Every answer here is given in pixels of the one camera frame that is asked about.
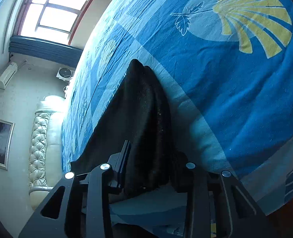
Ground black pants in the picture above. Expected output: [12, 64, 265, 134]
[71, 59, 188, 198]

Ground large bedroom window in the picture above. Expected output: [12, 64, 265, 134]
[13, 0, 93, 45]

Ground cream tufted leather headboard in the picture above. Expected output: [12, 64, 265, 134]
[29, 95, 65, 210]

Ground white box fan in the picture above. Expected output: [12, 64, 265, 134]
[56, 67, 75, 82]

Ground left blue curtain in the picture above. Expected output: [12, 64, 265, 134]
[9, 36, 83, 68]

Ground blue patterned bed sheet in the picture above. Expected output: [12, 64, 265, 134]
[62, 0, 293, 214]

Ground white wall air conditioner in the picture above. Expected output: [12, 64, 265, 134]
[0, 62, 18, 90]

